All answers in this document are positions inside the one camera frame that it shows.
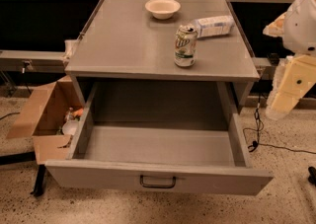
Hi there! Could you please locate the green white 7up can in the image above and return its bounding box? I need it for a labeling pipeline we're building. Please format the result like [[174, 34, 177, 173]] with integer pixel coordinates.
[[174, 24, 198, 67]]

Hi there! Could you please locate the black drawer handle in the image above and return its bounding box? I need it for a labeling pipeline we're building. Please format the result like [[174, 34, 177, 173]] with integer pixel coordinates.
[[139, 175, 177, 189]]

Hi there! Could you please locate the brown cardboard box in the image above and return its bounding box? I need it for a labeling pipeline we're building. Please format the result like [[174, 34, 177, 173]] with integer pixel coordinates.
[[7, 76, 82, 165]]

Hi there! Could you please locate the clear plastic water bottle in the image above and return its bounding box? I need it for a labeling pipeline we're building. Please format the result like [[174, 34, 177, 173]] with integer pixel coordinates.
[[193, 15, 234, 38]]

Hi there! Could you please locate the grey cabinet with top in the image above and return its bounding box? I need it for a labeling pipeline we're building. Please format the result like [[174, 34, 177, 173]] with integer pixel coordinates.
[[66, 0, 259, 105]]

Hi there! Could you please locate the white plate in box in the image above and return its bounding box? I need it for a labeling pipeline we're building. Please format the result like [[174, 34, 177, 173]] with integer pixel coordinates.
[[62, 120, 79, 135]]

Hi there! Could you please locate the open grey top drawer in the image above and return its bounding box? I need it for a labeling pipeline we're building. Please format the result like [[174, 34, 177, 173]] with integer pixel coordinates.
[[46, 79, 273, 195]]

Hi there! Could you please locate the black cable on floor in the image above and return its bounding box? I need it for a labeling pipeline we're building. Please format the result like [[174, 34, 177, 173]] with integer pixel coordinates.
[[242, 93, 316, 156]]

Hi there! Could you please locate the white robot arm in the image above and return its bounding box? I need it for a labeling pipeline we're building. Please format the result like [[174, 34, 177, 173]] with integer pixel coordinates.
[[263, 0, 316, 120]]

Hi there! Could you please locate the black table leg foot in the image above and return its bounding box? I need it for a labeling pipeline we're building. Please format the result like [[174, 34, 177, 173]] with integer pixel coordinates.
[[31, 165, 46, 197]]

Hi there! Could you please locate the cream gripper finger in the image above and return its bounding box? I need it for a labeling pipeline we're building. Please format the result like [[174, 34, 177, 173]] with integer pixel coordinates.
[[263, 14, 285, 37], [266, 54, 316, 120]]

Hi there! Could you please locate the orange item in box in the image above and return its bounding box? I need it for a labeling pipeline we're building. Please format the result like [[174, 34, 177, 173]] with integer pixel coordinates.
[[72, 109, 83, 117]]

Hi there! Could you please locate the white ceramic bowl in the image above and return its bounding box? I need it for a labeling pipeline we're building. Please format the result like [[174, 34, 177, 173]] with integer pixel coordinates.
[[145, 0, 181, 20]]

